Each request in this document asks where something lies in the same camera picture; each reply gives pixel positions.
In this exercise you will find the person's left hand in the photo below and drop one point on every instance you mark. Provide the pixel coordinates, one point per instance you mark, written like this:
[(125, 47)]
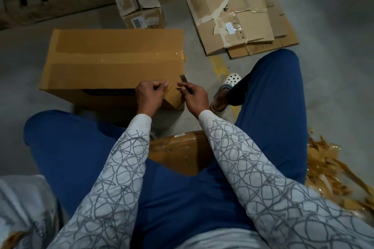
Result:
[(151, 97)]

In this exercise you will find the person's right hand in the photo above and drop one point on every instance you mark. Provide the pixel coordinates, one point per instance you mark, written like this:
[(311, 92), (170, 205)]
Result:
[(196, 99)]

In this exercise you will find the large black-label cardboard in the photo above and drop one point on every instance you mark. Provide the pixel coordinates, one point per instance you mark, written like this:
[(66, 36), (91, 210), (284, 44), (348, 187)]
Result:
[(111, 59)]

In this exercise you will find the small brown cardboard box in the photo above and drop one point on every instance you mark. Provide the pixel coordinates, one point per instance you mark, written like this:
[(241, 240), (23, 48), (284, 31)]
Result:
[(137, 1)]

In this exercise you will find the person's left forearm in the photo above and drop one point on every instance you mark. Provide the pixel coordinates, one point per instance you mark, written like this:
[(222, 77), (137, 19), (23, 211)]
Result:
[(111, 193)]

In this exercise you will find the person's right forearm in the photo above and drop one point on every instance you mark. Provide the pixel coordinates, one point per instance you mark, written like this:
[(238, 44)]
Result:
[(274, 187)]

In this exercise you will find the person's right white clog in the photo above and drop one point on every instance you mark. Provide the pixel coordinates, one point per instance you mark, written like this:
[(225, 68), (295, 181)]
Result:
[(225, 87)]

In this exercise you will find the person's blue trousers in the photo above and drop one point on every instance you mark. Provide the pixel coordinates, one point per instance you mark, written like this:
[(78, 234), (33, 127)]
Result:
[(274, 117)]

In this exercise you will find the flat brown cardboard sheet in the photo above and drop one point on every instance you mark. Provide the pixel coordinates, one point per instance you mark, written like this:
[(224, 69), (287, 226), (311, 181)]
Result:
[(280, 36)]

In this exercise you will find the person's grey shirt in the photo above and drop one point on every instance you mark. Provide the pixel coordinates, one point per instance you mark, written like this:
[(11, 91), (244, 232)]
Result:
[(222, 240)]

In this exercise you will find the crumpled brown tape scraps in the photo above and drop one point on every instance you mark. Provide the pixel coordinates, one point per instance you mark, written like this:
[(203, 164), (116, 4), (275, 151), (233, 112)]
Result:
[(339, 176)]

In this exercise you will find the brown plastic-wrapped stool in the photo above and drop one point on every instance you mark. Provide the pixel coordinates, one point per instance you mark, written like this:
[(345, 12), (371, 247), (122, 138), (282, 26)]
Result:
[(181, 152)]

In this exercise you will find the white woven sack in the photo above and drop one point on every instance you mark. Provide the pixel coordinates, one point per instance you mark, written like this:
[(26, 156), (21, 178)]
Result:
[(23, 211)]

